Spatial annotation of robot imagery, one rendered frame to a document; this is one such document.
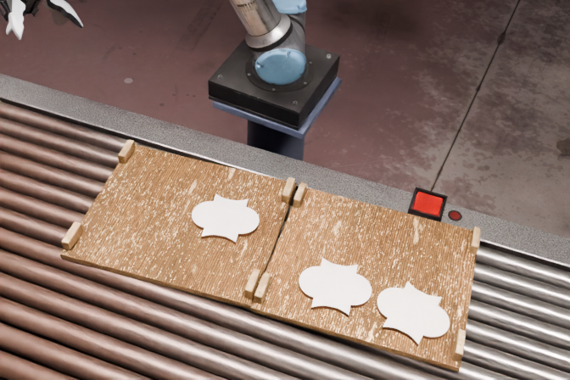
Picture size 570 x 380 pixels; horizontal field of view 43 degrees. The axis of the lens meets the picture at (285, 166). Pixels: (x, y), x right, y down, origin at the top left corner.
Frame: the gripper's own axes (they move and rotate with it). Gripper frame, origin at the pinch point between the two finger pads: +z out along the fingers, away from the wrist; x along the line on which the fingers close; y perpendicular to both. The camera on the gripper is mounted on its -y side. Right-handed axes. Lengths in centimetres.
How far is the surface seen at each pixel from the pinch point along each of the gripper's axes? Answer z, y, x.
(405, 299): 84, -18, -23
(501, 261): 90, -26, -48
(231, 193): 45, 6, -22
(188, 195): 40.3, 10.8, -15.8
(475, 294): 92, -23, -37
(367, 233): 69, -12, -33
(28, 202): 22.4, 30.8, 6.9
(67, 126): 7.5, 32.5, -13.8
